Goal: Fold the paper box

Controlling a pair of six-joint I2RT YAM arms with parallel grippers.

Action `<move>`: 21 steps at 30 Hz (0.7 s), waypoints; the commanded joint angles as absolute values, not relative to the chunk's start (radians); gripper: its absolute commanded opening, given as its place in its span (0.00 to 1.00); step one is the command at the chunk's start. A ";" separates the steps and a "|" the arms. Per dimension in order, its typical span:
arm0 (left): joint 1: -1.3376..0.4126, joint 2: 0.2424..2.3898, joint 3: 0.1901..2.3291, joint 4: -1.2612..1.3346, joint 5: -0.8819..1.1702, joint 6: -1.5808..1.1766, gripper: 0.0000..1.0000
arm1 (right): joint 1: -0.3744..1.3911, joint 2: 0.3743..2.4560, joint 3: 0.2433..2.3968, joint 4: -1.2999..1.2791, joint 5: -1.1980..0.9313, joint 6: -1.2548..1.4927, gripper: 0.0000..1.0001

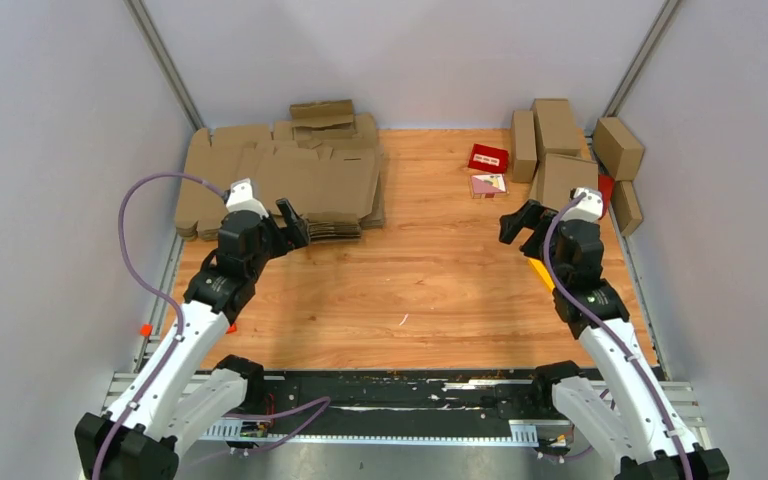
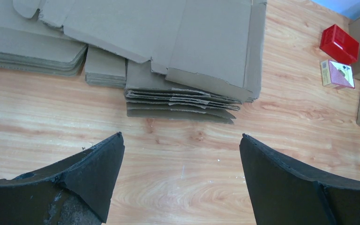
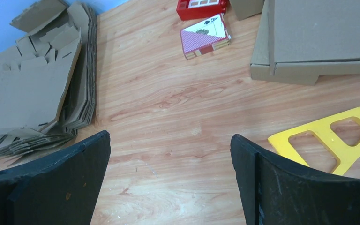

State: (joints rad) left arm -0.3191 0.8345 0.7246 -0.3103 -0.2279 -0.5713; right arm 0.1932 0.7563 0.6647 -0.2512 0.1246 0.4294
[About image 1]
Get right corner aluminium post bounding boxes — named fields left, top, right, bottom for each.
left=603, top=0, right=684, bottom=117

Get red object behind boxes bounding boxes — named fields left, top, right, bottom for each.
left=598, top=174, right=615, bottom=217

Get corner aluminium post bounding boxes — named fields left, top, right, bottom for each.
left=124, top=0, right=206, bottom=130
left=603, top=0, right=684, bottom=117

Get stack of flat cardboard sheets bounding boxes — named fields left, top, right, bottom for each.
left=184, top=113, right=386, bottom=242

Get pink tangram puzzle card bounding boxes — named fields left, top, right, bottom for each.
left=469, top=173, right=508, bottom=199

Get far right cardboard box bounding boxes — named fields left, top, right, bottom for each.
left=592, top=117, right=645, bottom=181

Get rear leaning cardboard box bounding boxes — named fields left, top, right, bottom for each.
left=532, top=98, right=581, bottom=160

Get low right cardboard box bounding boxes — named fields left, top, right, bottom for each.
left=611, top=181, right=643, bottom=237

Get red card box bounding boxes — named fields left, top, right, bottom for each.
left=467, top=143, right=509, bottom=174

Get front flat cardboard box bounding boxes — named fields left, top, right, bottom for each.
left=529, top=154, right=599, bottom=210

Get yellow plastic triangle frame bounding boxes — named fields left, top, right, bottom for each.
left=527, top=258, right=555, bottom=293

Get left corner aluminium post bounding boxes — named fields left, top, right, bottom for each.
left=124, top=0, right=206, bottom=130

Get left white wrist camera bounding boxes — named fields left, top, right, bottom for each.
left=225, top=178, right=270, bottom=218

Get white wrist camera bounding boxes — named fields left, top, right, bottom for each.
left=562, top=187, right=604, bottom=223
left=225, top=178, right=270, bottom=218

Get small folded cardboard pieces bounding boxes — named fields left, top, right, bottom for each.
left=289, top=99, right=357, bottom=140

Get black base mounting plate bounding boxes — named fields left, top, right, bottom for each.
left=236, top=368, right=571, bottom=440

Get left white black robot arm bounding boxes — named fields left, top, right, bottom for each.
left=75, top=198, right=310, bottom=479

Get aluminium frame rail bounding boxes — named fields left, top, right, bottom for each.
left=102, top=370, right=713, bottom=449

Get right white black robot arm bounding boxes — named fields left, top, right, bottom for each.
left=499, top=189, right=731, bottom=479

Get upright narrow cardboard box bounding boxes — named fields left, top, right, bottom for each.
left=510, top=110, right=538, bottom=183

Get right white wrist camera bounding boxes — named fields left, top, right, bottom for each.
left=562, top=187, right=604, bottom=223

